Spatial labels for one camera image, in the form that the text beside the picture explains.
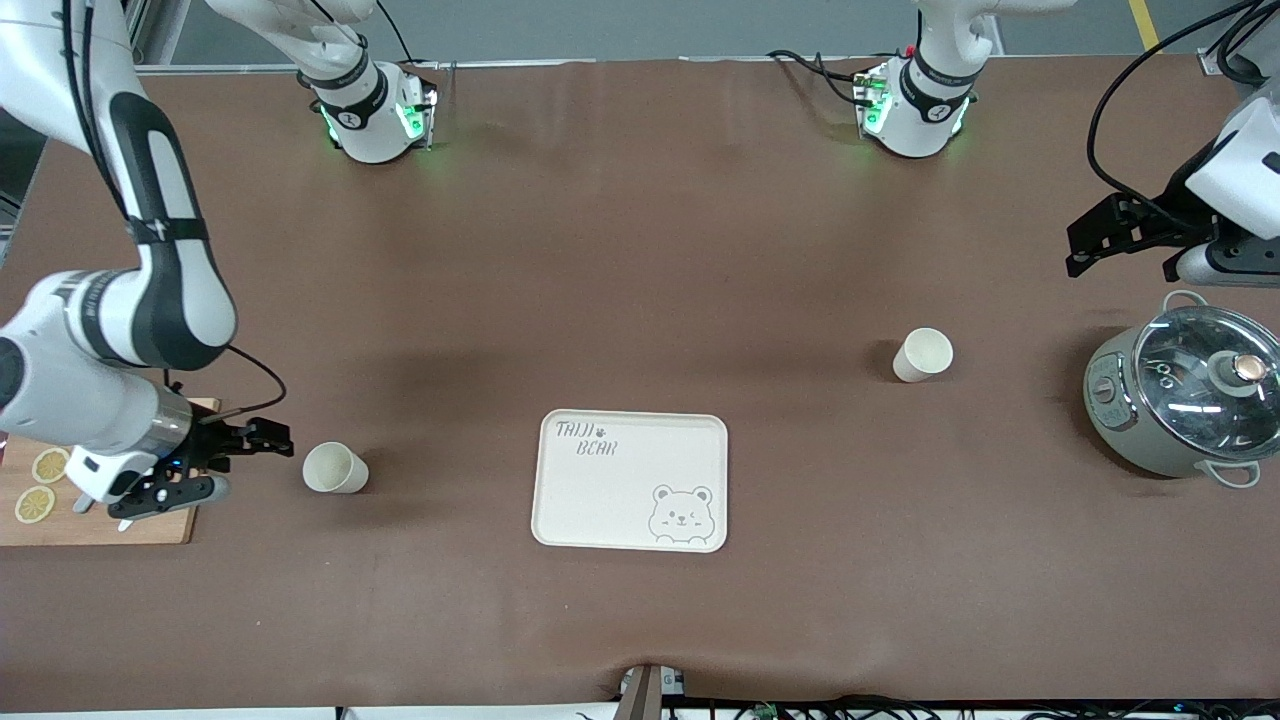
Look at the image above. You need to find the glass pot lid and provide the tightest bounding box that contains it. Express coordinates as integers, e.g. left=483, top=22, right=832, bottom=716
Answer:
left=1133, top=305, right=1280, bottom=462

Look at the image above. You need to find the brown table cover mat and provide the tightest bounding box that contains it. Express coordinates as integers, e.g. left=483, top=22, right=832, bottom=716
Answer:
left=0, top=55, right=1280, bottom=713

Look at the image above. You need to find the black cable at arm base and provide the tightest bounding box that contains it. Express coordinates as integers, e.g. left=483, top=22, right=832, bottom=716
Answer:
left=768, top=48, right=871, bottom=101

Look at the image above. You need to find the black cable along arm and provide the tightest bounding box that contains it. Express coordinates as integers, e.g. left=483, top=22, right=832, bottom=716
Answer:
left=1087, top=0, right=1280, bottom=233
left=60, top=0, right=289, bottom=425

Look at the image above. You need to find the aluminium frame profile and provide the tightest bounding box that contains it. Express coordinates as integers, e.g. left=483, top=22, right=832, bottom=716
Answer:
left=1198, top=0, right=1280, bottom=77
left=122, top=0, right=169, bottom=69

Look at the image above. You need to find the black cable along right arm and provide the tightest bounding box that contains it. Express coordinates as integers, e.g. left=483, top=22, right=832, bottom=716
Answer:
left=60, top=0, right=289, bottom=425

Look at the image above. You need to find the grey-green cooking pot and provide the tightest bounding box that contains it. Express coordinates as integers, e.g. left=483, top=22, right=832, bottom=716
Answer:
left=1083, top=290, right=1266, bottom=489

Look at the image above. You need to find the bamboo cutting board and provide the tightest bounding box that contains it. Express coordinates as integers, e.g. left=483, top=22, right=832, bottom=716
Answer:
left=0, top=398, right=221, bottom=547

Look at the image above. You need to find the camera mount post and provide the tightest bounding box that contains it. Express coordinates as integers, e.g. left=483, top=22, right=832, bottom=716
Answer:
left=615, top=663, right=689, bottom=720

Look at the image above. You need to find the cream tray with bear print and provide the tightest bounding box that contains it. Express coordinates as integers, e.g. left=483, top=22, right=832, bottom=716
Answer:
left=530, top=410, right=729, bottom=554

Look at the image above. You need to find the white plastic cup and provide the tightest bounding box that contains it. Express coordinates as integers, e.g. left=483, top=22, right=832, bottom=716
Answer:
left=892, top=327, right=955, bottom=384
left=302, top=441, right=370, bottom=495

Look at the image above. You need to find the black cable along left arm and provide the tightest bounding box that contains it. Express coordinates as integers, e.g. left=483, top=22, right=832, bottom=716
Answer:
left=1087, top=0, right=1280, bottom=233

